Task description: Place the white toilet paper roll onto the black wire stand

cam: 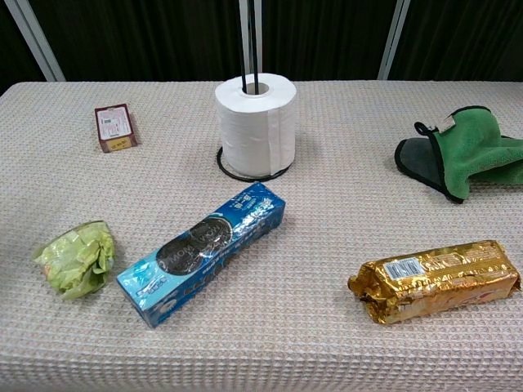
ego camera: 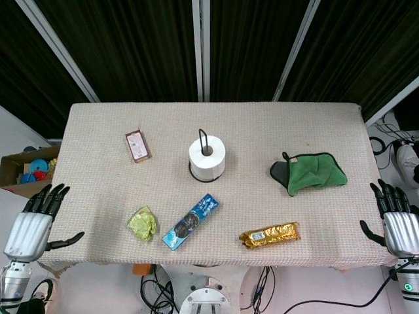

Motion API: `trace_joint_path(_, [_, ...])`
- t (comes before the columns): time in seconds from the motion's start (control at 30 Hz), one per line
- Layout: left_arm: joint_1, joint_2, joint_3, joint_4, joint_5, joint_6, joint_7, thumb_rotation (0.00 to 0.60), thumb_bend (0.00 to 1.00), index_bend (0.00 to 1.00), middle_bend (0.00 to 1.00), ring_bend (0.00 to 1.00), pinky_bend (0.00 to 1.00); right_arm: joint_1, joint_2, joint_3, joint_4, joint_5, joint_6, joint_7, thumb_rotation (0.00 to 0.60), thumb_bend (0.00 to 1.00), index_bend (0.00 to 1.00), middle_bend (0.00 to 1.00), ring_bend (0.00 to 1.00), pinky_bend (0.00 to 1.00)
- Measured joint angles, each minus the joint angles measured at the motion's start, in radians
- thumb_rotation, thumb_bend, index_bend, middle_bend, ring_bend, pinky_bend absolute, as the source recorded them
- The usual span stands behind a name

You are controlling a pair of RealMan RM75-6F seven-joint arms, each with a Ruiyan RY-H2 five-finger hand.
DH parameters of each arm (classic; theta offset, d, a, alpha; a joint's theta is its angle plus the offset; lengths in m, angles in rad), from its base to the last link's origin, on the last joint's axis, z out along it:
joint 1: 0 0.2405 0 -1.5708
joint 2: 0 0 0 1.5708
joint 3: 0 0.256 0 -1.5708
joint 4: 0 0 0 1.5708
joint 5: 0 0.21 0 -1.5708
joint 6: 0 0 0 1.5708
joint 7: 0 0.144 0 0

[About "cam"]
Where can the white toilet paper roll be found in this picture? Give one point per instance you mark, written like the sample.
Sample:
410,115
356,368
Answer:
249,130

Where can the beige waffle tablecloth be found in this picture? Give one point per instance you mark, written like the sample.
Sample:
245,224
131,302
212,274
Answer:
327,204

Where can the blue sandwich cookie box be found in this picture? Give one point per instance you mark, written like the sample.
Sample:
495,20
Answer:
204,253

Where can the small maroon printed box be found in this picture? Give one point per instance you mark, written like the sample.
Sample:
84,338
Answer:
115,128

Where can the dark green curtain panel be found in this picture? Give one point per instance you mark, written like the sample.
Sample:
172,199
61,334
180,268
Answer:
327,41
12,53
143,41
470,41

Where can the crumpled light green wrapper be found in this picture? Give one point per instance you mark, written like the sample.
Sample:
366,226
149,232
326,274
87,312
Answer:
77,261

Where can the gold foil biscuit pack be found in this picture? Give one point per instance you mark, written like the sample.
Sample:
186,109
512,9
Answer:
437,281

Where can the green cloth with grey mitt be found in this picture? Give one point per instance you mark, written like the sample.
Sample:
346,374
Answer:
474,151

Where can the white partition frame post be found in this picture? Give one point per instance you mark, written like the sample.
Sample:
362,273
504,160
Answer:
394,41
34,41
249,24

